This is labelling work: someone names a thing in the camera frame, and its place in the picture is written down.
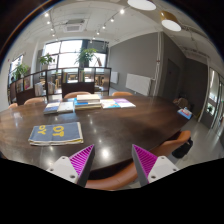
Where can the far brown chair right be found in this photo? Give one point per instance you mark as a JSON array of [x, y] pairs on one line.
[[121, 93]]

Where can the gold white pendant lamp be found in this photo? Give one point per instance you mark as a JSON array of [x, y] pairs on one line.
[[169, 21]]

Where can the right brown leather chair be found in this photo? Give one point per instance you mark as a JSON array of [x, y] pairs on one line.
[[167, 147]]

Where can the brown leather chair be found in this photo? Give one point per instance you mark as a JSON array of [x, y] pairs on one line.
[[167, 147], [119, 180]]

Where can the open book on left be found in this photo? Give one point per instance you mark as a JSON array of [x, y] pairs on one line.
[[59, 107]]

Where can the potted plant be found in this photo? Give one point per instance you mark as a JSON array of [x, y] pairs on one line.
[[20, 70], [45, 61], [85, 56]]

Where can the stack of books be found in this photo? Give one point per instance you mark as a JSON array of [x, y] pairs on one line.
[[87, 101]]

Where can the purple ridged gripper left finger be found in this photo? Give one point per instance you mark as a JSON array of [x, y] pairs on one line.
[[75, 168]]

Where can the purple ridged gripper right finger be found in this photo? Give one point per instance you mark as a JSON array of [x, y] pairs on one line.
[[151, 168]]

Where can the ceiling air conditioner vent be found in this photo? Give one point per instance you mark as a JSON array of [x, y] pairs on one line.
[[76, 25]]

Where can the blue book at table edge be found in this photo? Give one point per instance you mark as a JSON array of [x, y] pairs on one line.
[[185, 112]]

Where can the black shelf divider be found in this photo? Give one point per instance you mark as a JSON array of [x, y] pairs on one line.
[[59, 81]]

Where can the near brown leather chair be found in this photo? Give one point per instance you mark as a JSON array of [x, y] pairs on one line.
[[119, 180]]

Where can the potted plant centre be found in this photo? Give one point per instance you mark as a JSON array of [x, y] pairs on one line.
[[85, 56]]

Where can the far brown chair centre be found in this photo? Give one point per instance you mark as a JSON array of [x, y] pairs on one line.
[[75, 94]]

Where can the open magazine on right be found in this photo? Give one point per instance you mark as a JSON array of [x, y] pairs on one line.
[[116, 103]]

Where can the black bag on floor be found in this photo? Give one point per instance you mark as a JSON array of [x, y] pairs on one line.
[[183, 150]]

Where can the far brown chair left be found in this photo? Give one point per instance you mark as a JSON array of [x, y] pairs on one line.
[[34, 100]]

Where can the potted plant far left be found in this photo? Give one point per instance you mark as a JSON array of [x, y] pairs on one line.
[[20, 70]]

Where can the white wall radiator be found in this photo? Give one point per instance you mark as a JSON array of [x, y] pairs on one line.
[[139, 84]]

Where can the blue folded towel yellow letters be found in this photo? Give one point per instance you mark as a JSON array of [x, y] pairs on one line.
[[57, 134]]

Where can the white round pendant lamp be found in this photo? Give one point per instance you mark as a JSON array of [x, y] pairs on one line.
[[147, 5]]

